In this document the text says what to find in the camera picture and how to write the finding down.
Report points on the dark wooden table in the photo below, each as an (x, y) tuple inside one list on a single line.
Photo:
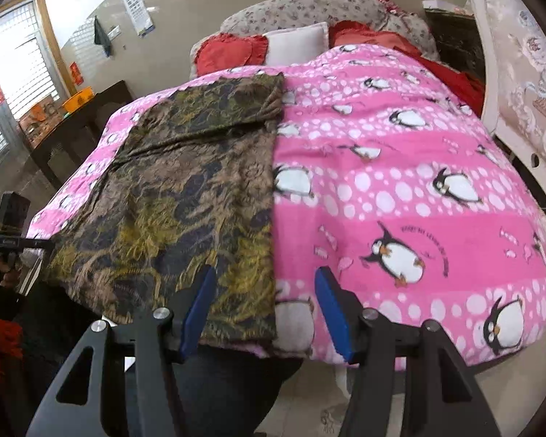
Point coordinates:
[(79, 132)]

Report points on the white pillow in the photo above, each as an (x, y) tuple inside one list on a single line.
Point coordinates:
[(295, 43)]

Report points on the white ornate floral chair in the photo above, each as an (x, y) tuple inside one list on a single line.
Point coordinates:
[(518, 77)]

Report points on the dark board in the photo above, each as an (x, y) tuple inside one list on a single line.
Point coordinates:
[(455, 41)]

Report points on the red blanket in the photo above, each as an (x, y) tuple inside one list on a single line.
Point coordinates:
[(457, 84)]

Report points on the dark hanging cloth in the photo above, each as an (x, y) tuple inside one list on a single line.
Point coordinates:
[(102, 34)]

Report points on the floral fabric headboard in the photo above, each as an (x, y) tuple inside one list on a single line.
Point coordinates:
[(309, 11)]

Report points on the wall poster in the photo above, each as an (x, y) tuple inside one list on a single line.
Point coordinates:
[(138, 9)]

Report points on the red wall sticker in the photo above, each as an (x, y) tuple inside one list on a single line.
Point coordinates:
[(76, 73)]

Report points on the orange box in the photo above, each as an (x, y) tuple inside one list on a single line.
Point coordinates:
[(78, 99)]

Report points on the brown patterned garment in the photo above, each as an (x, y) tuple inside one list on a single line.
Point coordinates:
[(177, 200)]

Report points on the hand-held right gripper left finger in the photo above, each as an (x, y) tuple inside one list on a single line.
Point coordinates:
[(199, 316)]

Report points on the red heart-shaped pillow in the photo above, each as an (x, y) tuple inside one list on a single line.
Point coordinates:
[(230, 52)]

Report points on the window with wooden frame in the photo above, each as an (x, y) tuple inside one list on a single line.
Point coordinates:
[(18, 82)]

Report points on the red ruffled pillow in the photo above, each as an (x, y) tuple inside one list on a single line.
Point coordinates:
[(368, 36)]

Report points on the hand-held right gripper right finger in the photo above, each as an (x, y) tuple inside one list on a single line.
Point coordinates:
[(334, 316)]

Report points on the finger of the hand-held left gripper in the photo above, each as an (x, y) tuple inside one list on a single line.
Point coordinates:
[(38, 242)]

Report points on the pink penguin print blanket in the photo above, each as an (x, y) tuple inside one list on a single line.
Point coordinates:
[(391, 182)]

